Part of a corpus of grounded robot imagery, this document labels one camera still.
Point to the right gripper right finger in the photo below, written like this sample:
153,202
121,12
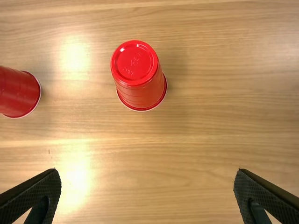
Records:
264,194

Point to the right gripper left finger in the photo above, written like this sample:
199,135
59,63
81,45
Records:
23,198

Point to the red cup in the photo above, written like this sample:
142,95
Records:
140,79
16,93

